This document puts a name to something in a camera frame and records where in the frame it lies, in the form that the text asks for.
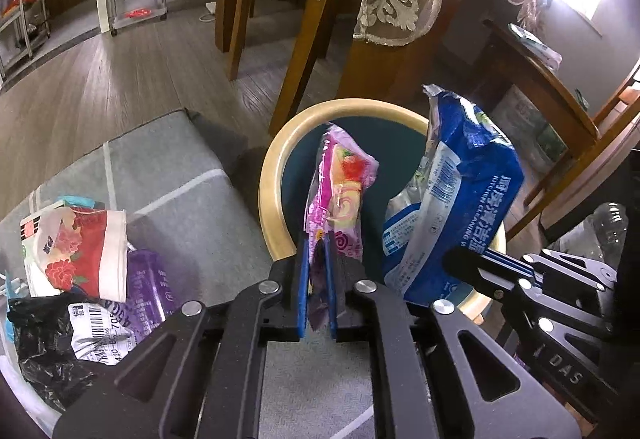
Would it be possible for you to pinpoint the pink snack wrapper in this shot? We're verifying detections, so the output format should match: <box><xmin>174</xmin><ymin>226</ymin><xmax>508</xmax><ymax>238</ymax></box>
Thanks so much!
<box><xmin>304</xmin><ymin>124</ymin><xmax>378</xmax><ymax>331</ymax></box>

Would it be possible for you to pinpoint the blue cleaning wipes bag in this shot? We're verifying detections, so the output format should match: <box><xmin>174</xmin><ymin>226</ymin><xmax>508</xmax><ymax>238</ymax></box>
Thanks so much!
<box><xmin>382</xmin><ymin>84</ymin><xmax>524</xmax><ymax>305</ymax></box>

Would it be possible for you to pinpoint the teal trash bin tan rim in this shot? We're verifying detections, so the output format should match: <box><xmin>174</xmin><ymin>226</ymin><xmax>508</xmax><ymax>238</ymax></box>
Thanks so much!
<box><xmin>259</xmin><ymin>100</ymin><xmax>503</xmax><ymax>318</ymax></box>

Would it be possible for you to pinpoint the clear plastic bottle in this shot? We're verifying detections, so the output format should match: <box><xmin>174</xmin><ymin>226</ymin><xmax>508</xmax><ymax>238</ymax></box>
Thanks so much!
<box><xmin>548</xmin><ymin>203</ymin><xmax>628</xmax><ymax>270</ymax></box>

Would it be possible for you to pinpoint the grey plaid ottoman cover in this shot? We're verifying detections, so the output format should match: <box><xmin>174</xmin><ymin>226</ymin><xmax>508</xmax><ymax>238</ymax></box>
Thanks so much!
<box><xmin>1</xmin><ymin>110</ymin><xmax>374</xmax><ymax>438</ymax></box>

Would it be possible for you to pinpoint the purple plastic wrapper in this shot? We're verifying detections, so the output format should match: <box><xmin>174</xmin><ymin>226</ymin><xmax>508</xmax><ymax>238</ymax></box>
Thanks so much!
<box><xmin>102</xmin><ymin>249</ymin><xmax>177</xmax><ymax>344</ymax></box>

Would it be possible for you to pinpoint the white barcode label wrapper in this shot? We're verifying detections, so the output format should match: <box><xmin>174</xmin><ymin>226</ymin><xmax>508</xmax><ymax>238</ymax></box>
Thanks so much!
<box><xmin>67</xmin><ymin>303</ymin><xmax>137</xmax><ymax>365</ymax></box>

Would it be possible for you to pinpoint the red floral tissue pack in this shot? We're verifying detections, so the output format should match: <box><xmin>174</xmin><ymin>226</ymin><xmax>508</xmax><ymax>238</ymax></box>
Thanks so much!
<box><xmin>20</xmin><ymin>202</ymin><xmax>128</xmax><ymax>303</ymax></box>

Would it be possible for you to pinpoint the white power strip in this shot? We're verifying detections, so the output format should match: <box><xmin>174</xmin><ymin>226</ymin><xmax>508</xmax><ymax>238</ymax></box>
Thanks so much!
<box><xmin>198</xmin><ymin>1</ymin><xmax>216</xmax><ymax>23</ymax></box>

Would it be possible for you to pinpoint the black plastic bag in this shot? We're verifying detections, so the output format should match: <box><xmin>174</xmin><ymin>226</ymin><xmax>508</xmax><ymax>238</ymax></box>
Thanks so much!
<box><xmin>9</xmin><ymin>293</ymin><xmax>110</xmax><ymax>415</ymax></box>

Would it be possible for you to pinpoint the grey metal shelf rack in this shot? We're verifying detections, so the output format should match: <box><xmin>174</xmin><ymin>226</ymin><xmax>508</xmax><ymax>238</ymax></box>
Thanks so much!
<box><xmin>1</xmin><ymin>0</ymin><xmax>51</xmax><ymax>82</ymax></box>

